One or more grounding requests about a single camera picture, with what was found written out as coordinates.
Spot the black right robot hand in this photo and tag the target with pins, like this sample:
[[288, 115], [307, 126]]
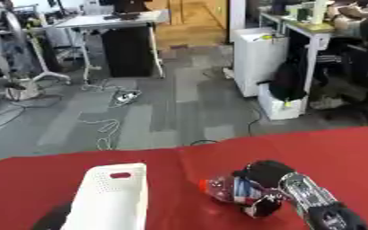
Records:
[[265, 173]]

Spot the colourful crinkly snack bag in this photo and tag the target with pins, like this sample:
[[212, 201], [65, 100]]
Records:
[[229, 188]]

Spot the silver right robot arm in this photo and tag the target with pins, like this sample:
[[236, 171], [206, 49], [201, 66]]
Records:
[[310, 194]]

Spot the small white box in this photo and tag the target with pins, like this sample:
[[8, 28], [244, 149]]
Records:
[[276, 106]]

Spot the white perforated box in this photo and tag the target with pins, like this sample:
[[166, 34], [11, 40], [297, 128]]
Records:
[[111, 200]]

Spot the black backpack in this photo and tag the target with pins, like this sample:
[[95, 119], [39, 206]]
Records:
[[287, 81]]

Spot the white cabinet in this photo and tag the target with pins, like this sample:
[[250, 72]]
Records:
[[258, 60]]

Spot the white desk with cluttered top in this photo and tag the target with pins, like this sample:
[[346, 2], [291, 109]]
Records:
[[313, 33]]

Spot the white power strip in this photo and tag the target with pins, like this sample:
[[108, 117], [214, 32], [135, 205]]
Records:
[[126, 96]]

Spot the black cabinet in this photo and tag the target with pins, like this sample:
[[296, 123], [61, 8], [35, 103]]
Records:
[[127, 51]]

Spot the white desk with white legs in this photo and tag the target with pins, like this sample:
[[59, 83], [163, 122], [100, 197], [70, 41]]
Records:
[[108, 21]]

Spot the white stand with wheeled base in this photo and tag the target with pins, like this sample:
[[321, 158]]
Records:
[[22, 60]]

